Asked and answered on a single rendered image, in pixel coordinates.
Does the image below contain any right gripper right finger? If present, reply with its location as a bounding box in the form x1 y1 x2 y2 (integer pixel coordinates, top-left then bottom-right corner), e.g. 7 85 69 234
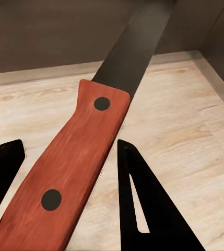
117 139 205 251

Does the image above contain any parer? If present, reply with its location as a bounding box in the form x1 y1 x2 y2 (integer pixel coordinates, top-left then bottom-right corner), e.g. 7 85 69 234
0 0 177 251

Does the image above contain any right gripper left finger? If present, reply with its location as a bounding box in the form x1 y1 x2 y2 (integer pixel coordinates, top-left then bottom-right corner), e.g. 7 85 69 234
0 139 25 205

